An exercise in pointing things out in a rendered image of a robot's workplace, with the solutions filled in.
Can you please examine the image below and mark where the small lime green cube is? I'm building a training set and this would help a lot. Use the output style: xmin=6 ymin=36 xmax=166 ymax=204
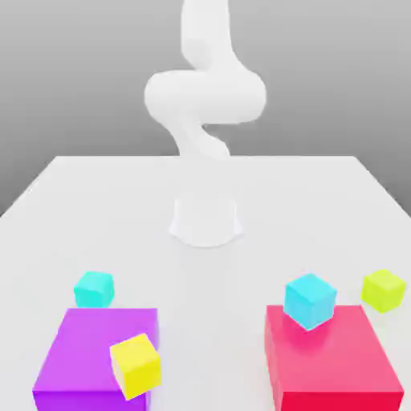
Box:
xmin=360 ymin=268 xmax=408 ymax=314

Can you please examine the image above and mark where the small sky blue cube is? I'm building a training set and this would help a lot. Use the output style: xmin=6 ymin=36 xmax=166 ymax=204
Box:
xmin=283 ymin=272 xmax=338 ymax=332

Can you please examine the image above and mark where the small yellow cube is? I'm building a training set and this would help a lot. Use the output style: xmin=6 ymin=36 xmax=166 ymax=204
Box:
xmin=109 ymin=332 xmax=162 ymax=401

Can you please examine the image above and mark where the small turquoise cube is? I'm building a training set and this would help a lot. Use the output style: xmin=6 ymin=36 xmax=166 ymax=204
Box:
xmin=73 ymin=271 xmax=116 ymax=309

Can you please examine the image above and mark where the large pink box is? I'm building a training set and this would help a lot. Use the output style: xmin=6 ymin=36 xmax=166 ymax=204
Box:
xmin=263 ymin=303 xmax=405 ymax=411

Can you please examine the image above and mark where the large purple box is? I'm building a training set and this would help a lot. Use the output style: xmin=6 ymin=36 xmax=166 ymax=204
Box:
xmin=31 ymin=307 xmax=161 ymax=411

